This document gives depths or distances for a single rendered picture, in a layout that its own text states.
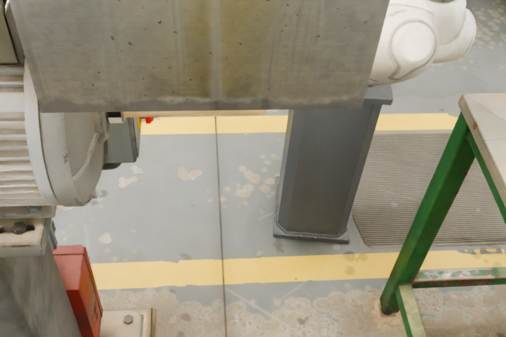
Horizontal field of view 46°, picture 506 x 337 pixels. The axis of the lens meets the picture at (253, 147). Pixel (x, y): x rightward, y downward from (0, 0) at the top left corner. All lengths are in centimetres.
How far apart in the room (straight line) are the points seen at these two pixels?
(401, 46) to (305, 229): 128
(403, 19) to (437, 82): 198
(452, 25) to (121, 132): 88
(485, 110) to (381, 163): 114
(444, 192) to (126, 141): 81
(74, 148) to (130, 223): 153
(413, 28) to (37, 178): 58
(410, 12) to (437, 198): 68
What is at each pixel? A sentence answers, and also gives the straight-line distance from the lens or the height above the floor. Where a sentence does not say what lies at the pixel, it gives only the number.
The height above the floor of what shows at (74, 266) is 62.
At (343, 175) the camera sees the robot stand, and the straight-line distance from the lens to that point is 190.
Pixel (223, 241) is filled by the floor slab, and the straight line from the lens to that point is 213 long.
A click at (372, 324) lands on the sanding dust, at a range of 203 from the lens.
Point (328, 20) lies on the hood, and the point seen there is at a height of 149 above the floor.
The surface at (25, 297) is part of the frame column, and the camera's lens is 105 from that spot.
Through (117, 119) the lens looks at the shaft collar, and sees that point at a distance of 76.
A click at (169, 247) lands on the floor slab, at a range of 212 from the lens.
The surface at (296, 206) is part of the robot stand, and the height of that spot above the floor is 18.
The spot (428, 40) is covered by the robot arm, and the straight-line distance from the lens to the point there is 95.
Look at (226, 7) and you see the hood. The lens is 49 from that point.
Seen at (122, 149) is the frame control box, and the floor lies 96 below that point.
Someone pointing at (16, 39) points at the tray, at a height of 140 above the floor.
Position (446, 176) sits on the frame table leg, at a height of 72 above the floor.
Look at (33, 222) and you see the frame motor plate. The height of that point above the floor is 112.
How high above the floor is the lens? 177
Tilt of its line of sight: 47 degrees down
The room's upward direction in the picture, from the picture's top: 5 degrees clockwise
